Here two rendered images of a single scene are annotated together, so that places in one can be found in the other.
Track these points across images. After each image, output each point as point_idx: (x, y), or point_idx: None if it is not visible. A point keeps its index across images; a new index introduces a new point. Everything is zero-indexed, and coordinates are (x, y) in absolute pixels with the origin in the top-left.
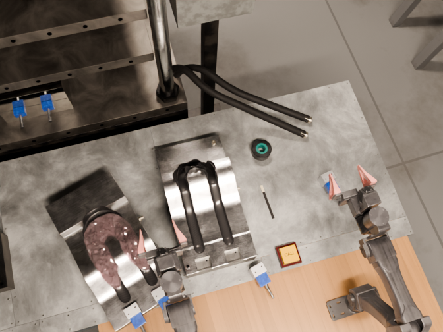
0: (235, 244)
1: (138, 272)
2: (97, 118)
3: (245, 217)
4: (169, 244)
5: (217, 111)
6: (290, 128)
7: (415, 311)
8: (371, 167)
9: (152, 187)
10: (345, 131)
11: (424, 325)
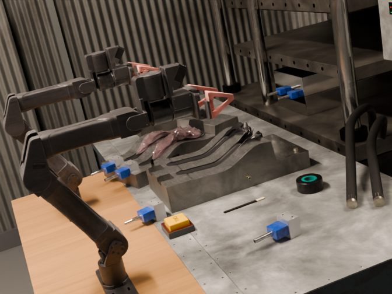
0: (177, 175)
1: (150, 156)
2: (303, 125)
3: (220, 199)
4: None
5: None
6: (348, 184)
7: (48, 133)
8: (333, 265)
9: None
10: (384, 234)
11: (30, 138)
